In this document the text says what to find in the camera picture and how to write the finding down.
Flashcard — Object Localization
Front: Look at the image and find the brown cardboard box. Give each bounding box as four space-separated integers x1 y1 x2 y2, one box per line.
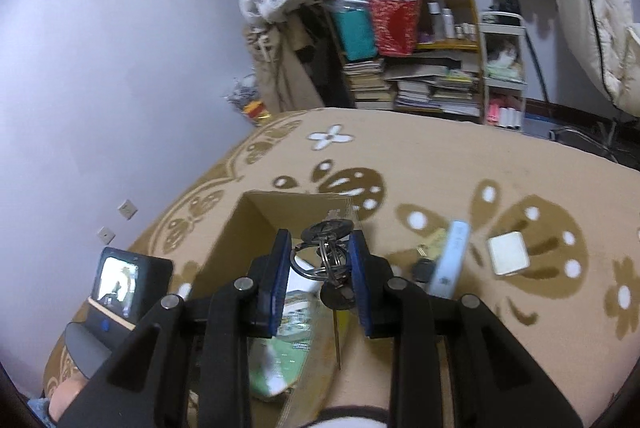
192 191 396 428

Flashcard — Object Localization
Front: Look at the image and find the stack of old books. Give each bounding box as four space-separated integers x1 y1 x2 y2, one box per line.
342 58 396 109

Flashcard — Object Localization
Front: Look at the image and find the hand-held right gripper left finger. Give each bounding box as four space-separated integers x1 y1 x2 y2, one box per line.
57 228 293 428

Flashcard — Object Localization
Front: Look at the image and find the yellowish card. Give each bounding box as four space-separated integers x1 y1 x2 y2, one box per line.
417 228 448 264

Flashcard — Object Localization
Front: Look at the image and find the row of white bottles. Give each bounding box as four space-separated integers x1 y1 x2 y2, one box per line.
427 0 478 42

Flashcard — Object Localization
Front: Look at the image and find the pile of colourful bags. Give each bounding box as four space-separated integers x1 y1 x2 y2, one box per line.
225 78 273 124

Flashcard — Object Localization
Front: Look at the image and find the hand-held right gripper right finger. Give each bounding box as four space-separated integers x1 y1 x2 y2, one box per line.
348 231 583 428

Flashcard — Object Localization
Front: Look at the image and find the red gift bag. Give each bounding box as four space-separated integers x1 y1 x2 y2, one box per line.
369 0 422 56

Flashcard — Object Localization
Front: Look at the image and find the light blue white tube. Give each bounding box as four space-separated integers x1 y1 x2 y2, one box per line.
426 221 471 301

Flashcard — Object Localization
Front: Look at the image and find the black car key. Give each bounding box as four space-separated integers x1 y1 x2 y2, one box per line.
412 258 435 283

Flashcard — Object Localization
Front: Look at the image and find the white storage cart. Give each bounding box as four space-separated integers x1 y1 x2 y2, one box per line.
480 11 528 131

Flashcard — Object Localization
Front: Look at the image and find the beige flower printed blanket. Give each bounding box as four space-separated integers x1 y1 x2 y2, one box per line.
40 107 640 428

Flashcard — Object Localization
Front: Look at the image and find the metal chair base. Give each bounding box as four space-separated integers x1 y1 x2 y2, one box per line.
547 118 633 166

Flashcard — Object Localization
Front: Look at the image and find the bunch of metal keys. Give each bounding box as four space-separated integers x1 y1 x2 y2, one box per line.
290 218 358 311

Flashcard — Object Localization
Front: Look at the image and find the stack of magazines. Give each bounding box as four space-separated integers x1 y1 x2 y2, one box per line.
395 58 483 116

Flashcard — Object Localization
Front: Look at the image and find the person's left forearm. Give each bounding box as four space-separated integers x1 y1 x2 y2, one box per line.
47 373 96 424

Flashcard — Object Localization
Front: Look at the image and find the green printed packet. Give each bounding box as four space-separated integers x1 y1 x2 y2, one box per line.
247 291 321 401

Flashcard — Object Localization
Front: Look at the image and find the white square box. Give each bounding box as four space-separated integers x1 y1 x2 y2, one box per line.
487 232 531 278

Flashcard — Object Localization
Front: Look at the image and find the teal storage box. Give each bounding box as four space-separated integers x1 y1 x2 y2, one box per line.
330 0 378 62

